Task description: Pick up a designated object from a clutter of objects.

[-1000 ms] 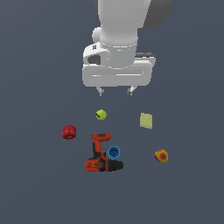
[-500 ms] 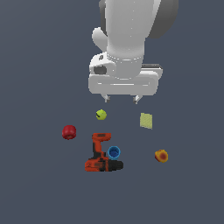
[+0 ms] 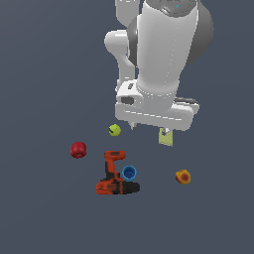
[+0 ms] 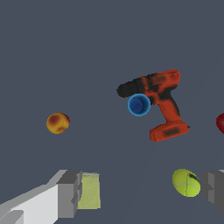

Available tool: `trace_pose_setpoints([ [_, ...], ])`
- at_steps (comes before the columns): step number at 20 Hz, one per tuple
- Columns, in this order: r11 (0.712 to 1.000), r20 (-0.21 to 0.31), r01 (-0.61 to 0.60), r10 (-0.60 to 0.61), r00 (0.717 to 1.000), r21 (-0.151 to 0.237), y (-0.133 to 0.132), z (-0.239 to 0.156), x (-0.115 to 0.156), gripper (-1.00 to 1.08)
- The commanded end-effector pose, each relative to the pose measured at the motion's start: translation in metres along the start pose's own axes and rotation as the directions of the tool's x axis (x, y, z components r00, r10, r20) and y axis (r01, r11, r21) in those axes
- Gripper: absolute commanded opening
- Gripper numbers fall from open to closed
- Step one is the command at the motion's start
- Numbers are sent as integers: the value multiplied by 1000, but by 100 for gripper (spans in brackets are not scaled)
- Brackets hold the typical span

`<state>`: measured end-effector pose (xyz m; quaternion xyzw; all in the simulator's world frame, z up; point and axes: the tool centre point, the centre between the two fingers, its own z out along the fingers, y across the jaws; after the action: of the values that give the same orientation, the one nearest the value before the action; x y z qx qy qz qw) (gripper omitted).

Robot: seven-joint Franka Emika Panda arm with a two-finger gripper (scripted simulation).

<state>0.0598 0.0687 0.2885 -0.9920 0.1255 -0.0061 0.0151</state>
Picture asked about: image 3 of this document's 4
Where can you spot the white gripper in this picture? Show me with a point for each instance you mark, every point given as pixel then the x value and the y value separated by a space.
pixel 152 107

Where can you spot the pale yellow-green box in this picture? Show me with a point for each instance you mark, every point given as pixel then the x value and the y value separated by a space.
pixel 166 139

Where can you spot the yellow-green tennis ball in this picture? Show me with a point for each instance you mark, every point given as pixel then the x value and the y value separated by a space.
pixel 114 130

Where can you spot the blue cup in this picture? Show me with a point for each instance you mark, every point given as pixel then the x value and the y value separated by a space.
pixel 129 172

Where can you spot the yellow orange peach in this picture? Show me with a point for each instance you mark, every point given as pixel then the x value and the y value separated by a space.
pixel 183 176

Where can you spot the orange black power drill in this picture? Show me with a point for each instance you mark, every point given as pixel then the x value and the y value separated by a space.
pixel 114 177

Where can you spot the red cup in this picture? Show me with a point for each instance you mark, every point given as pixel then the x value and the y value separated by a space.
pixel 78 150

